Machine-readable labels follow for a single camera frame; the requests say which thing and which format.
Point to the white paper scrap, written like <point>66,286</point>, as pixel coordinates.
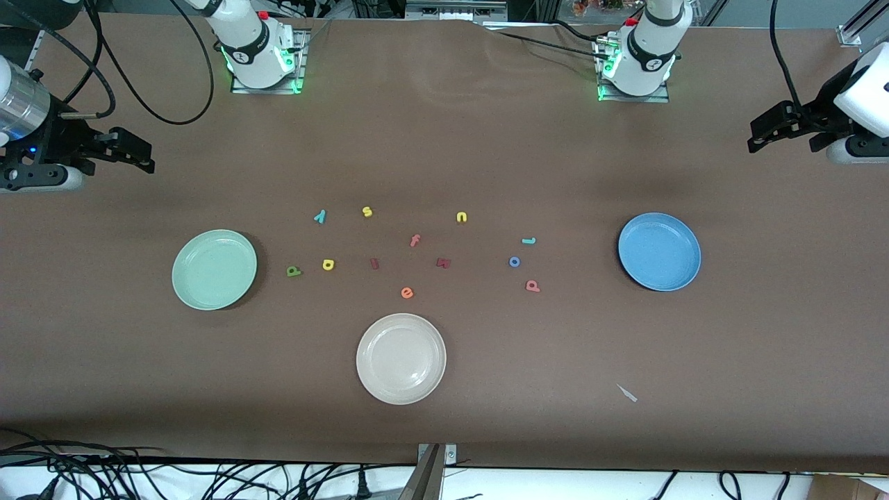
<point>627,393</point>

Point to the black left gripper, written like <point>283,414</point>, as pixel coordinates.
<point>820,114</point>

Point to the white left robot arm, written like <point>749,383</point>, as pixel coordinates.
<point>649,55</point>

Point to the blue plate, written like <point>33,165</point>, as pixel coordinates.
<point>660,251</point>

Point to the cardboard box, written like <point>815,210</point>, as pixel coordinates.
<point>847,489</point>

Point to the teal letter y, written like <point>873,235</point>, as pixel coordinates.
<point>319,218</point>

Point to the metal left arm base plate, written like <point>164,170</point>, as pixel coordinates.
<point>605,94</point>

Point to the aluminium frame profile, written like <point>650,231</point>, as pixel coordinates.
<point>849,35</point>
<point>35,48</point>

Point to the green plate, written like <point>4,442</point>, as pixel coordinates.
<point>214,269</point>

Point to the grey metal bracket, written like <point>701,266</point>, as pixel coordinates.
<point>430,479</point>

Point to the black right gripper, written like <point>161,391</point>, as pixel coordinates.
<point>59,137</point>

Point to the brown table cover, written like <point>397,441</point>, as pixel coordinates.
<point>444,139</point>

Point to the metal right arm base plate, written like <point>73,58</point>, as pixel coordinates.
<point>295,76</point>

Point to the grey power strip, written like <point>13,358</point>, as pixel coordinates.
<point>451,10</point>

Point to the beige plate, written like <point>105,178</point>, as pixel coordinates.
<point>401,359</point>

